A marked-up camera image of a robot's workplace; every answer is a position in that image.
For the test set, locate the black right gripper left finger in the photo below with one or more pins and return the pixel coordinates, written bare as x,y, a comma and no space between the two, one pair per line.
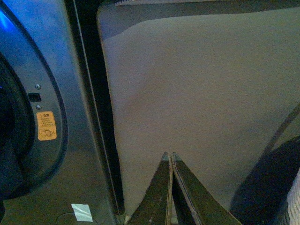
156,205

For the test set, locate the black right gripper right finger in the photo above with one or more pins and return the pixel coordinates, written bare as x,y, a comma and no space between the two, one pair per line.
194,204

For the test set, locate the grey front-load washing machine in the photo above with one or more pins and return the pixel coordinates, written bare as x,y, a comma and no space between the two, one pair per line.
44,67

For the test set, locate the dark laundry basket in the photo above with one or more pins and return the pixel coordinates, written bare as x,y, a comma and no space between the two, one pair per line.
261,199

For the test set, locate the white tape piece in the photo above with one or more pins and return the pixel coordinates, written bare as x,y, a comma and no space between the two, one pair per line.
82,212

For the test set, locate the orange warning sticker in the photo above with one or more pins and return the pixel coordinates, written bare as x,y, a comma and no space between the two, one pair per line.
46,126

